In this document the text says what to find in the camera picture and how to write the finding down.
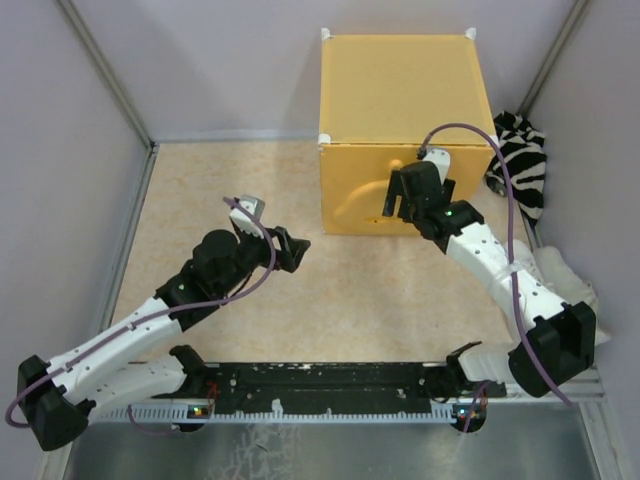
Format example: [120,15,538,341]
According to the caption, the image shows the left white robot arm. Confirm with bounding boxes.
[5,225,311,452]

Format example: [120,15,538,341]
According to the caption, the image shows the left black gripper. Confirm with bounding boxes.
[217,223,309,297]

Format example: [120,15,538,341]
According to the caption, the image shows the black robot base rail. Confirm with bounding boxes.
[94,343,601,434]

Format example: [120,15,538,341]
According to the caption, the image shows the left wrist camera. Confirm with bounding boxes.
[229,195,265,239]

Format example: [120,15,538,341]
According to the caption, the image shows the zebra striped cloth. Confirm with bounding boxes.
[494,111,547,226]

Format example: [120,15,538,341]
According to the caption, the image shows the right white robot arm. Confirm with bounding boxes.
[382,161,596,398]

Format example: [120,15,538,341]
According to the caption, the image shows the yellow plastic shoe cabinet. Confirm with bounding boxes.
[317,27,497,239]

